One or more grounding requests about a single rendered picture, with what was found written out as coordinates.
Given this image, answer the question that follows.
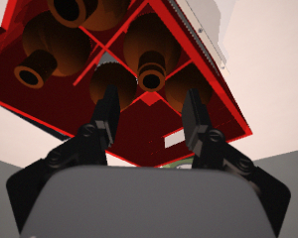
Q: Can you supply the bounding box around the dark grey tray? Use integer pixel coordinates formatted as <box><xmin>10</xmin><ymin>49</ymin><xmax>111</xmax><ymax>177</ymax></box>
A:
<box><xmin>0</xmin><ymin>105</ymin><xmax>71</xmax><ymax>142</ymax></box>

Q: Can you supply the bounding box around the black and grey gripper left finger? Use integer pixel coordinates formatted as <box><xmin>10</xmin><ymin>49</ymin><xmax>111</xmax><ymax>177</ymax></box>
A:
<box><xmin>6</xmin><ymin>84</ymin><xmax>120</xmax><ymax>235</ymax></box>

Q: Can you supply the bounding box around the dark red box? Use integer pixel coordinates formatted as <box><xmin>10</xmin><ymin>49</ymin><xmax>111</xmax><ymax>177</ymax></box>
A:
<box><xmin>0</xmin><ymin>0</ymin><xmax>243</xmax><ymax>168</ymax></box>

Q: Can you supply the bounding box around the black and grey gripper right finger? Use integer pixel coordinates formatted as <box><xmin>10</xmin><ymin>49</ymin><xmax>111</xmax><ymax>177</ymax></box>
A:
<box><xmin>181</xmin><ymin>88</ymin><xmax>291</xmax><ymax>238</ymax></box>

